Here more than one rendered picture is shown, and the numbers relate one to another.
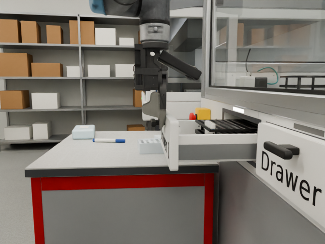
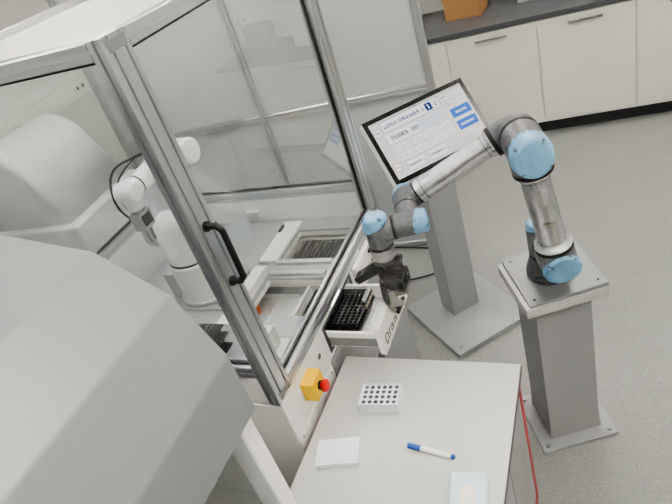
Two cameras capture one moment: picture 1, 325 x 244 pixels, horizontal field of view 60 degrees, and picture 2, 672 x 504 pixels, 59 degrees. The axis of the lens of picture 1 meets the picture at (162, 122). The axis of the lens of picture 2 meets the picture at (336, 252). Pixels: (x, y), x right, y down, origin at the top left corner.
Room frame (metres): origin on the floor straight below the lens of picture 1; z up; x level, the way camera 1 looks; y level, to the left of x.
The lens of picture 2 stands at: (2.06, 0.77, 2.14)
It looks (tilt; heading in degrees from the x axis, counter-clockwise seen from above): 32 degrees down; 214
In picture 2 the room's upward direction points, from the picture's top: 19 degrees counter-clockwise
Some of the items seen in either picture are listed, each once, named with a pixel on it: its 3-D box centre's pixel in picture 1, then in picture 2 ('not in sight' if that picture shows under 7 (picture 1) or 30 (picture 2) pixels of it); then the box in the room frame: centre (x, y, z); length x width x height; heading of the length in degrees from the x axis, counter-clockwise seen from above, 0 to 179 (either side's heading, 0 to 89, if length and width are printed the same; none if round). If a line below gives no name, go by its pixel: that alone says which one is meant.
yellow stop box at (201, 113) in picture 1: (201, 117); (313, 384); (1.07, -0.15, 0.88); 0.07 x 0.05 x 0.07; 4
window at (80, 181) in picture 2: not in sight; (59, 243); (1.23, -0.64, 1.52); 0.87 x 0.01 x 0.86; 94
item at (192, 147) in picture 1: (244, 136); (335, 313); (0.75, -0.22, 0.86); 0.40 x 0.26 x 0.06; 94
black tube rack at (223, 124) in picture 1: (242, 135); (337, 312); (0.75, -0.21, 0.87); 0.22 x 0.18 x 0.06; 94
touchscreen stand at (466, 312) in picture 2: not in sight; (450, 235); (-0.21, -0.13, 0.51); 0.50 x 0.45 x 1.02; 50
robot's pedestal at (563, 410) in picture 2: not in sight; (558, 351); (0.37, 0.43, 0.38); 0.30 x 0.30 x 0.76; 31
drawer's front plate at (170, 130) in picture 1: (168, 134); (391, 312); (0.73, -0.01, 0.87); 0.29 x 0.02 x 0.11; 4
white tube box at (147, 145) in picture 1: (155, 145); (381, 397); (1.01, 0.03, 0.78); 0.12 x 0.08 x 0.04; 100
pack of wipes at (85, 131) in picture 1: (84, 131); (468, 502); (1.29, 0.36, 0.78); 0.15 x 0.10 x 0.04; 11
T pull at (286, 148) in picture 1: (284, 149); not in sight; (0.43, -0.19, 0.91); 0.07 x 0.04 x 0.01; 4
